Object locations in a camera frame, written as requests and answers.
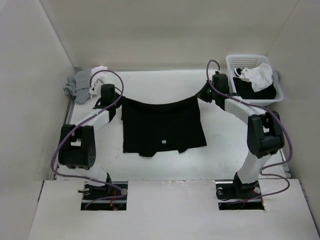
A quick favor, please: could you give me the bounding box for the black tank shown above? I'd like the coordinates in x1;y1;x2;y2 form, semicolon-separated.
121;96;207;158
233;76;277;100

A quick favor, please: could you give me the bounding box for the black tank top in basket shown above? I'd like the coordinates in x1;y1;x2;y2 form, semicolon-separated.
233;76;277;100

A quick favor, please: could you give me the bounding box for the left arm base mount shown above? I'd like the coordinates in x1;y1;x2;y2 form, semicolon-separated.
78;182;128;211

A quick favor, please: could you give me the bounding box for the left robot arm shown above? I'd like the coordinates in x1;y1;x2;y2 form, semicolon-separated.
58;83;121;200

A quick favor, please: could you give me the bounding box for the white tank top on table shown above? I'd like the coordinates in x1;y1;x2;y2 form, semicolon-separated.
89;66;108;97

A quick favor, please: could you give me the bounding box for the white plastic basket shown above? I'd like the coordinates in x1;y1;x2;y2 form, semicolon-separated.
225;54;284;106

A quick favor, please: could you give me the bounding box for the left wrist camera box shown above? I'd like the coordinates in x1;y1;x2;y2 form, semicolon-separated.
89;78;105;95

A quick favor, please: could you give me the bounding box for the purple cable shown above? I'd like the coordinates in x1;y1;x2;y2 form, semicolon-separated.
50;70;127;210
206;59;293;201

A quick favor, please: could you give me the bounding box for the grey tank top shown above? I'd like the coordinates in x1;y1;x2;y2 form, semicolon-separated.
62;68;92;105

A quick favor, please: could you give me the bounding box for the white tank top in basket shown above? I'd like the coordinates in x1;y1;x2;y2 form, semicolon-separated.
233;63;274;93

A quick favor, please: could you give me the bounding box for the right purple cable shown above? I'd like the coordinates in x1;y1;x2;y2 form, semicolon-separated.
206;59;293;201

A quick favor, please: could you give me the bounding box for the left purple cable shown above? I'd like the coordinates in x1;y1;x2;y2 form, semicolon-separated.
50;70;127;210

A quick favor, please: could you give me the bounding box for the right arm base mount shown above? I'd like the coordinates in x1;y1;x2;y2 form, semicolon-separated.
215;182;265;211

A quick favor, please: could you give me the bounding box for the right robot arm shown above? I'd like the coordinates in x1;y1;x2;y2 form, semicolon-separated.
196;71;285;201

